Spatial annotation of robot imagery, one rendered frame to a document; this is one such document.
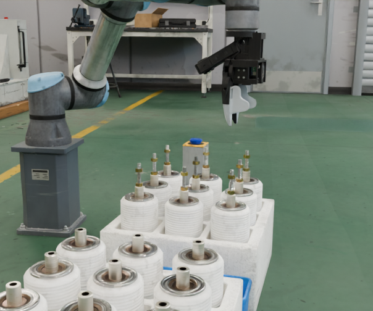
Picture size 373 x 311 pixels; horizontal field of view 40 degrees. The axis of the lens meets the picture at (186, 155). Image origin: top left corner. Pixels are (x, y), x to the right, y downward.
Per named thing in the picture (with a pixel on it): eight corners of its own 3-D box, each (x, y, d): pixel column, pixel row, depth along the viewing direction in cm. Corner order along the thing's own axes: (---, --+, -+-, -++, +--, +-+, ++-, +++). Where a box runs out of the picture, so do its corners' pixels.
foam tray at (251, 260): (101, 297, 131) (99, 231, 127) (151, 240, 167) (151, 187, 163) (253, 320, 121) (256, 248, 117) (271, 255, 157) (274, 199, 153)
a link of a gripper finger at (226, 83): (226, 104, 114) (230, 64, 113) (220, 103, 114) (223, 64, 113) (233, 105, 118) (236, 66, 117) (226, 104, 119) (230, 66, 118)
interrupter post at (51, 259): (42, 273, 89) (41, 255, 88) (49, 267, 91) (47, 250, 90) (54, 274, 88) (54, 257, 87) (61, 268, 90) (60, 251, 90)
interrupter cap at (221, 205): (211, 203, 127) (211, 200, 127) (240, 201, 129) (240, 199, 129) (220, 213, 120) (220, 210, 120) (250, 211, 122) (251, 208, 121)
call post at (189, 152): (181, 237, 171) (181, 145, 164) (186, 229, 177) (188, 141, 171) (202, 239, 169) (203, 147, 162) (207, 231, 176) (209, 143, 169)
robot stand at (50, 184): (15, 234, 172) (9, 147, 165) (38, 215, 190) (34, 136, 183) (69, 237, 169) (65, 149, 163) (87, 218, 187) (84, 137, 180)
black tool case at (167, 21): (159, 28, 608) (159, 19, 605) (195, 28, 608) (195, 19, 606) (158, 27, 574) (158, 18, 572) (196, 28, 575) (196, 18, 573)
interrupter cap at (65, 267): (20, 277, 87) (20, 274, 87) (42, 260, 94) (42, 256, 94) (61, 283, 85) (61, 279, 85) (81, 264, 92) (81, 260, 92)
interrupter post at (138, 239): (129, 253, 97) (129, 237, 96) (134, 248, 99) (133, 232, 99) (141, 254, 97) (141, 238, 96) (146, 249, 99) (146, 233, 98)
